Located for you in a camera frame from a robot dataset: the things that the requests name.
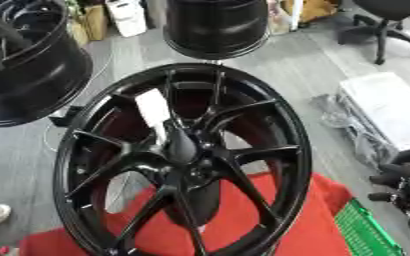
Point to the black wheel rim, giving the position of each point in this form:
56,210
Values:
217,26
27,73

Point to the green plastic crate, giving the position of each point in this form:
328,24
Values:
363,230

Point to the yellow cardboard box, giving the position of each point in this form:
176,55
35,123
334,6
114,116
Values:
313,9

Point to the tan cardboard box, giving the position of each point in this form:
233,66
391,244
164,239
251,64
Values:
93,23

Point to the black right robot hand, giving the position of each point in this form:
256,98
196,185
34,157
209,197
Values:
400,180

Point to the white carton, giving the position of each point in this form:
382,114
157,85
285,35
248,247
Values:
127,16

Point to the grey plastic bag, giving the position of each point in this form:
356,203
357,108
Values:
360,133

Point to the black office chair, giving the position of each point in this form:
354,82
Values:
383,30

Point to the black spoked wheel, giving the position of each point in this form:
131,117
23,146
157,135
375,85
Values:
127,156

